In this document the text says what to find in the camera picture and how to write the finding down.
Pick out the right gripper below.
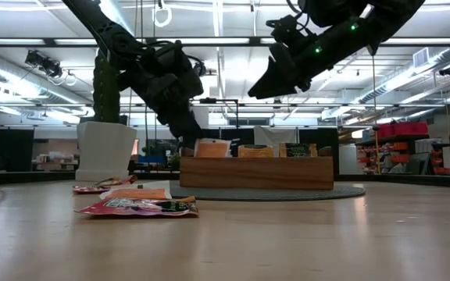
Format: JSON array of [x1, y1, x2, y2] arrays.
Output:
[[247, 23, 370, 98]]

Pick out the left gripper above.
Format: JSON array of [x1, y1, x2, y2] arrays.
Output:
[[117, 41, 205, 148]]

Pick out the orange white Tazo tea packet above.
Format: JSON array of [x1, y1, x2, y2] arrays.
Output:
[[193, 138, 233, 158], [100, 180, 173, 201]]

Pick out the pink packet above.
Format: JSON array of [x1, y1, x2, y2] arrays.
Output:
[[98, 174, 139, 187]]

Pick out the wooden tea organizer box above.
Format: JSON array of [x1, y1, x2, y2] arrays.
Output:
[[179, 146, 335, 191]]

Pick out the small green plant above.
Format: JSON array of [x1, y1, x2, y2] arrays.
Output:
[[165, 152, 180, 172]]

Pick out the black overhead light bar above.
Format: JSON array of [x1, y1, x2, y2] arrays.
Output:
[[0, 36, 450, 48]]

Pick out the white panel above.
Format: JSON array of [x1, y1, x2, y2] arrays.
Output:
[[253, 125, 300, 148]]

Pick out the green cactus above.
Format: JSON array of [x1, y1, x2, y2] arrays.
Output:
[[92, 50, 121, 124]]

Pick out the white plant pot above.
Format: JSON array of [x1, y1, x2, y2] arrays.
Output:
[[75, 120, 138, 183]]

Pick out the white barrel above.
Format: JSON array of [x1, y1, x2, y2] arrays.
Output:
[[339, 143, 362, 176]]

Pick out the round grey mat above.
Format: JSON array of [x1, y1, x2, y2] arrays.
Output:
[[169, 183, 366, 202]]

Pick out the shelf with red bins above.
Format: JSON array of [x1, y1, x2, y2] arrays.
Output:
[[355, 122, 450, 176]]

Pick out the background desk with clutter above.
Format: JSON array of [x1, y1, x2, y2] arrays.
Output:
[[33, 151, 80, 172]]

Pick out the black background rig frame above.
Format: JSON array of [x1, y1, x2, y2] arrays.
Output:
[[176, 97, 241, 157]]

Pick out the hanging black cable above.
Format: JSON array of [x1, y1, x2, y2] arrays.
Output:
[[142, 112, 151, 155]]

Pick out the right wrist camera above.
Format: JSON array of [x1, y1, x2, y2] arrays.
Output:
[[266, 14, 316, 46]]

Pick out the thin hanging cable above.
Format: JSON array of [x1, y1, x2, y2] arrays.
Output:
[[370, 54, 377, 130]]

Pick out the white cable loop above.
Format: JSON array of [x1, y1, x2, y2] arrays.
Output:
[[151, 2, 173, 28]]

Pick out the black mounted camera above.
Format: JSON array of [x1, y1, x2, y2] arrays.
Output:
[[24, 49, 64, 79]]

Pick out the black aluminium rig frame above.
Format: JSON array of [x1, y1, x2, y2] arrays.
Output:
[[0, 168, 450, 190]]

